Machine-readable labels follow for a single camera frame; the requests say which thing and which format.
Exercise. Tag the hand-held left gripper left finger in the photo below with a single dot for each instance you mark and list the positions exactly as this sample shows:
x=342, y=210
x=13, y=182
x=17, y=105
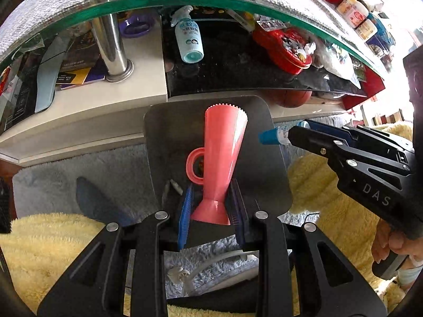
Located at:
x=184, y=224

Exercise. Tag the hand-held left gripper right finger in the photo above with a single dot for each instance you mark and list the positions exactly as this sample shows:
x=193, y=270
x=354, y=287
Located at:
x=239, y=224

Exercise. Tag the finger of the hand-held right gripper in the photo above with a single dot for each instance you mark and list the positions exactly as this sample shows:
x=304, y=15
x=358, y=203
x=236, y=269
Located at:
x=314, y=140
x=330, y=128

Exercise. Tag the small tube with blue cap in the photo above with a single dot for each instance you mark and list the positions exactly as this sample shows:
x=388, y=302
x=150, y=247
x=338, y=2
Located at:
x=269, y=136

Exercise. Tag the person's right forearm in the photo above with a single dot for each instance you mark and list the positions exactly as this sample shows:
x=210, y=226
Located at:
x=411, y=272

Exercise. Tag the person's right hand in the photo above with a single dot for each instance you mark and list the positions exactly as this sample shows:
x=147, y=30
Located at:
x=383, y=241

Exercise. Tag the small white scrap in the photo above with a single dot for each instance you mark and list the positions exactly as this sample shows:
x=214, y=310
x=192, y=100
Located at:
x=173, y=188

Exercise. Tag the orange basketball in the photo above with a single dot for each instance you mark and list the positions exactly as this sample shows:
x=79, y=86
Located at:
x=294, y=98

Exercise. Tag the red box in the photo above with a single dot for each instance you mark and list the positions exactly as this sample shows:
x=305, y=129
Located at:
x=370, y=87

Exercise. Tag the clear plastic bag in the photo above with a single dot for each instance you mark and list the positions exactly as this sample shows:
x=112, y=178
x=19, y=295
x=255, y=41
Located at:
x=335, y=59

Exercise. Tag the red cartoon tin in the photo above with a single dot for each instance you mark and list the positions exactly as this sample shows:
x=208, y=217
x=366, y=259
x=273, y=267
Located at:
x=284, y=51

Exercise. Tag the small white labelled jar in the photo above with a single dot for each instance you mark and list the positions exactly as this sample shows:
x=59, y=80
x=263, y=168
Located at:
x=366, y=29

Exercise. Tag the blue packet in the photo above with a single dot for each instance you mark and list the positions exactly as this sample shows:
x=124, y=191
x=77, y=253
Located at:
x=381, y=34

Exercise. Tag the grey fluffy rug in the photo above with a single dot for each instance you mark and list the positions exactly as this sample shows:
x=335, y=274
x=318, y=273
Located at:
x=66, y=171

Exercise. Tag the glass coffee table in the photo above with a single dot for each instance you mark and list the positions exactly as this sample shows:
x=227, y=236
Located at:
x=99, y=119

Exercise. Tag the pale blue spray bottle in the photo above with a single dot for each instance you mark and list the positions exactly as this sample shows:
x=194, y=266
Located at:
x=190, y=39

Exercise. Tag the yellow and purple book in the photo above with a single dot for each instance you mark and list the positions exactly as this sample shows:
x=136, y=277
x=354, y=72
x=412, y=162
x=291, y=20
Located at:
x=79, y=77

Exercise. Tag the metal table leg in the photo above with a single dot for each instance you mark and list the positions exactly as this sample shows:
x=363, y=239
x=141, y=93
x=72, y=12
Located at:
x=112, y=52

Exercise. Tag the pale blue plastic strip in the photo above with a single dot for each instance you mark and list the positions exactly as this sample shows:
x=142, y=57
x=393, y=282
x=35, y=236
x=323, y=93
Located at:
x=46, y=79

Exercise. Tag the black magazine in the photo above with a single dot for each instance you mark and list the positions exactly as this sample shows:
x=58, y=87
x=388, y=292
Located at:
x=82, y=51

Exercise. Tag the purple bowl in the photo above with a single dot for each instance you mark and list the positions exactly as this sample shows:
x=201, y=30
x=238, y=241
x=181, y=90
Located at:
x=135, y=26

